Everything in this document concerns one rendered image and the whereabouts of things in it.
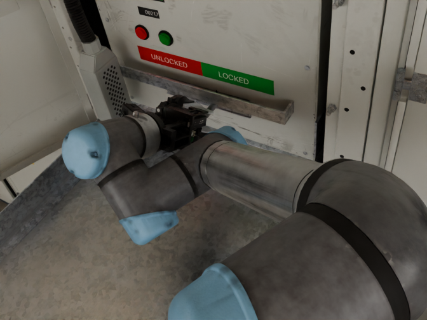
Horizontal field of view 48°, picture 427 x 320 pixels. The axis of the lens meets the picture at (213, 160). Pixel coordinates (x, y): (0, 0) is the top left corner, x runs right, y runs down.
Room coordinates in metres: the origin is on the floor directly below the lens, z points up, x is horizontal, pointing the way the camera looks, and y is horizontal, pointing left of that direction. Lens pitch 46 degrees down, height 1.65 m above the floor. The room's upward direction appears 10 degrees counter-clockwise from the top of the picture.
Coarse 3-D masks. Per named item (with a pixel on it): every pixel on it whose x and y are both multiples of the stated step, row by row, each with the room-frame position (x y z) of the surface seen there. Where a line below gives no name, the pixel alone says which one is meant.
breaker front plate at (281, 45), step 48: (96, 0) 0.95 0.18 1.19; (144, 0) 0.86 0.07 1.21; (192, 0) 0.79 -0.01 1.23; (240, 0) 0.73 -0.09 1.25; (288, 0) 0.68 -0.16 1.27; (192, 48) 0.81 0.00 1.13; (240, 48) 0.74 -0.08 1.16; (288, 48) 0.68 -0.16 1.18; (144, 96) 0.91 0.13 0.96; (240, 96) 0.74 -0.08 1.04; (288, 96) 0.68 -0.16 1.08; (288, 144) 0.68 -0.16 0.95
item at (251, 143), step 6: (132, 102) 0.94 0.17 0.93; (144, 108) 0.91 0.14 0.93; (150, 108) 0.90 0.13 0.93; (246, 138) 0.74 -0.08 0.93; (252, 144) 0.72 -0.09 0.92; (258, 144) 0.72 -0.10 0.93; (276, 150) 0.69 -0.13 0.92; (282, 150) 0.69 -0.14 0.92; (294, 156) 0.67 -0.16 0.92; (300, 156) 0.66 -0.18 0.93; (318, 156) 0.65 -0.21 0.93; (318, 162) 0.64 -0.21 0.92
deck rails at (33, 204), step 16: (48, 176) 0.77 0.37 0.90; (64, 176) 0.79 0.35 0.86; (32, 192) 0.73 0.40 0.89; (48, 192) 0.75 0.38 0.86; (64, 192) 0.75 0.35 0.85; (16, 208) 0.69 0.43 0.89; (32, 208) 0.71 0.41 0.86; (48, 208) 0.71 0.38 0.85; (0, 224) 0.65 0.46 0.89; (16, 224) 0.67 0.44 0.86; (32, 224) 0.67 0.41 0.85; (0, 240) 0.64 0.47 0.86; (16, 240) 0.64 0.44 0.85; (0, 256) 0.61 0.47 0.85
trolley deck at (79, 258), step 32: (160, 160) 0.80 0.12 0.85; (96, 192) 0.74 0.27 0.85; (64, 224) 0.66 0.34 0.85; (96, 224) 0.65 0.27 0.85; (192, 224) 0.60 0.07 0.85; (224, 224) 0.59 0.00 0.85; (256, 224) 0.57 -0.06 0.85; (32, 256) 0.59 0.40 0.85; (64, 256) 0.58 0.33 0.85; (96, 256) 0.57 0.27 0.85; (128, 256) 0.55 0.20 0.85; (160, 256) 0.54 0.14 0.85; (192, 256) 0.52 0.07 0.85; (224, 256) 0.51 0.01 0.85; (0, 288) 0.53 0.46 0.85; (32, 288) 0.52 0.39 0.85; (64, 288) 0.50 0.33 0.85; (96, 288) 0.49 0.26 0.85; (128, 288) 0.48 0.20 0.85; (160, 288) 0.47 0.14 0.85
